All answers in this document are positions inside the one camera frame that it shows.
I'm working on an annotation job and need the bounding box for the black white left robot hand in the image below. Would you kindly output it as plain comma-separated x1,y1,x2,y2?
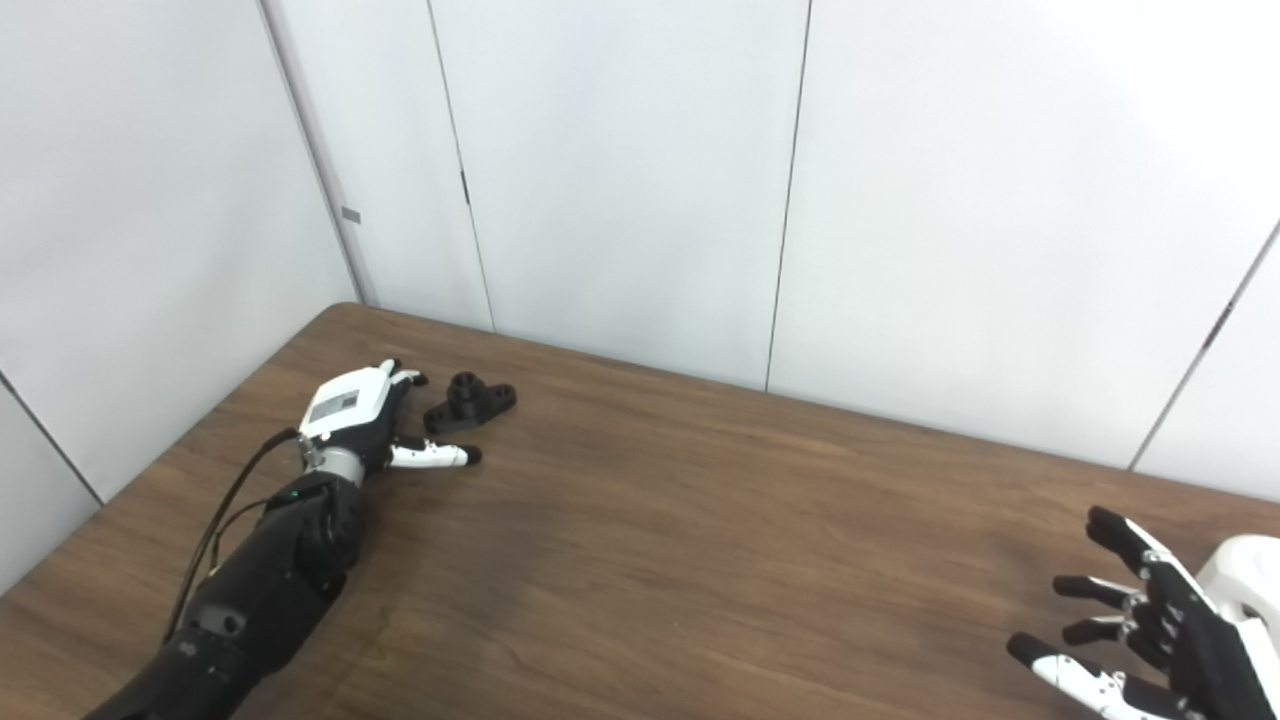
298,359,482,479

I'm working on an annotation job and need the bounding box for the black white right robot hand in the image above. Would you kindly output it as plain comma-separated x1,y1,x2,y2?
1006,506,1280,720

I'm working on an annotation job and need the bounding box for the round white piece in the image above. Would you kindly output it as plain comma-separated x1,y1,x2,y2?
1196,535,1280,641

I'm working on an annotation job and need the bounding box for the black flanged holder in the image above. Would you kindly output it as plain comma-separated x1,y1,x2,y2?
423,372,518,435

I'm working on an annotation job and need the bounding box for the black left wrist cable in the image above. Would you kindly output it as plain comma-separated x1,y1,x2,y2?
163,428,301,641

